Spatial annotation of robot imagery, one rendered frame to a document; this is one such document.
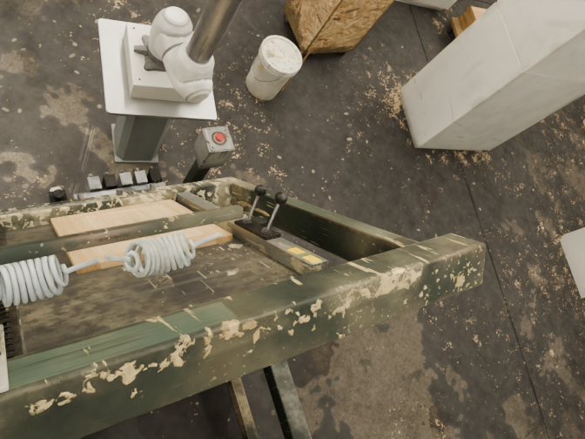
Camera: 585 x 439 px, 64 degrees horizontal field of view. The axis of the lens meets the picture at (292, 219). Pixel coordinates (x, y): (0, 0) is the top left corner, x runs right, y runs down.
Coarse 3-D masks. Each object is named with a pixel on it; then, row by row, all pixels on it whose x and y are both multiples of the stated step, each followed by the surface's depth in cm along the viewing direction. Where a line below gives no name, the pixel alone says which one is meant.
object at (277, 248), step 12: (180, 192) 188; (180, 204) 186; (192, 204) 174; (204, 204) 170; (228, 228) 150; (240, 228) 142; (252, 240) 136; (264, 240) 130; (276, 240) 129; (264, 252) 131; (276, 252) 125; (288, 252) 120; (288, 264) 120; (300, 264) 115; (312, 264) 111; (324, 264) 113
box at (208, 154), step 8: (208, 128) 202; (216, 128) 204; (224, 128) 205; (200, 136) 204; (208, 136) 201; (200, 144) 206; (208, 144) 200; (232, 144) 205; (200, 152) 207; (208, 152) 200; (216, 152) 201; (224, 152) 204; (200, 160) 209; (208, 160) 206; (216, 160) 209; (224, 160) 212; (200, 168) 212
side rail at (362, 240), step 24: (240, 192) 194; (264, 216) 180; (288, 216) 164; (312, 216) 151; (336, 216) 146; (312, 240) 154; (336, 240) 142; (360, 240) 132; (384, 240) 124; (408, 240) 122
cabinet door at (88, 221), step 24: (72, 216) 167; (96, 216) 167; (120, 216) 166; (144, 216) 165; (168, 216) 164; (192, 240) 137; (216, 240) 139; (72, 264) 126; (96, 264) 122; (120, 264) 125
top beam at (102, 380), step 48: (432, 240) 107; (288, 288) 85; (336, 288) 84; (384, 288) 90; (432, 288) 97; (96, 336) 70; (144, 336) 70; (192, 336) 70; (240, 336) 74; (288, 336) 79; (336, 336) 86; (48, 384) 60; (96, 384) 63; (144, 384) 67; (192, 384) 71; (0, 432) 58; (48, 432) 61
